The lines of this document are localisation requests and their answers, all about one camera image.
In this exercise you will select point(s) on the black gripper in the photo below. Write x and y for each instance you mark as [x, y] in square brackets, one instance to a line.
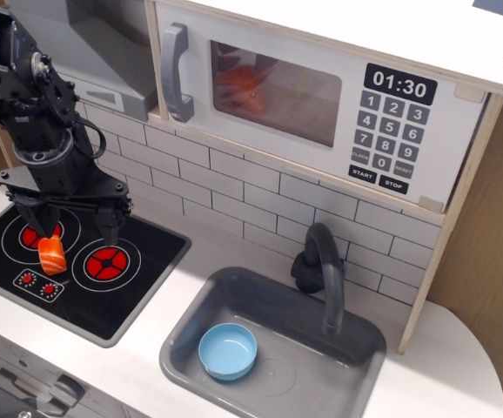
[66, 174]

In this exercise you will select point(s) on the grey microwave door handle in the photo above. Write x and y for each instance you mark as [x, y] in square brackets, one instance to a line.
[174, 44]

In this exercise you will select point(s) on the white toy microwave door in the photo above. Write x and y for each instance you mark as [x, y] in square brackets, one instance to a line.
[350, 117]

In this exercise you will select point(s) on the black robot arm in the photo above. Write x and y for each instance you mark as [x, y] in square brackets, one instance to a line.
[36, 104]

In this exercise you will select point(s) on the orange toy inside microwave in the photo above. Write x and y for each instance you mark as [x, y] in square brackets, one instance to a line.
[240, 87]

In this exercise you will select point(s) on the orange salmon sushi toy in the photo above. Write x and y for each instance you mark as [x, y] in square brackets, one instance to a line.
[51, 255]

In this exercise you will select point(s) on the black toy stovetop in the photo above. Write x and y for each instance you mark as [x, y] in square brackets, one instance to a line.
[104, 288]

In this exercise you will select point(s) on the grey range hood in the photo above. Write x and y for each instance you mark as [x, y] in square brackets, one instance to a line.
[108, 68]

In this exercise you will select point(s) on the light blue bowl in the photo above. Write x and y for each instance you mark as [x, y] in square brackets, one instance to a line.
[228, 351]

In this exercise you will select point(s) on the dark grey toy faucet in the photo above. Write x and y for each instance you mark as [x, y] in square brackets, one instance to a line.
[318, 267]

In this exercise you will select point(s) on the grey toy sink basin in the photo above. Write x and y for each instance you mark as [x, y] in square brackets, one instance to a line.
[299, 371]

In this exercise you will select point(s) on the grey oven door handle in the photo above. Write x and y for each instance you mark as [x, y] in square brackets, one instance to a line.
[54, 400]

